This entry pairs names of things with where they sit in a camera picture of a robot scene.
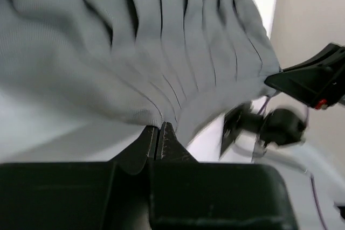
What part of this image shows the grey pleated skirt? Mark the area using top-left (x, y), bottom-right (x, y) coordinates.
top-left (1, 0), bottom-right (280, 143)

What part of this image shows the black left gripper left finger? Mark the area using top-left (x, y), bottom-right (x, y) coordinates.
top-left (110, 126), bottom-right (158, 174)

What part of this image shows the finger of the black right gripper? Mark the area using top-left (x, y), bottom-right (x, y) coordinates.
top-left (265, 67), bottom-right (328, 105)

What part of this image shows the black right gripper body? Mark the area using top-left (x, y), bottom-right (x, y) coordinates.
top-left (299, 43), bottom-right (344, 110)

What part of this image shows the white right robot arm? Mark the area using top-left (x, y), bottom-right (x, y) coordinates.
top-left (239, 43), bottom-right (344, 147)

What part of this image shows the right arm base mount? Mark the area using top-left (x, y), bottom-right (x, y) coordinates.
top-left (219, 102), bottom-right (252, 158)

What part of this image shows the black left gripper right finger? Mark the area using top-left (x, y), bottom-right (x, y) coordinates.
top-left (157, 122), bottom-right (197, 163)

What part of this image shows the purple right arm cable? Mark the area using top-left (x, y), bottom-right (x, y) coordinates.
top-left (252, 89), bottom-right (328, 230)

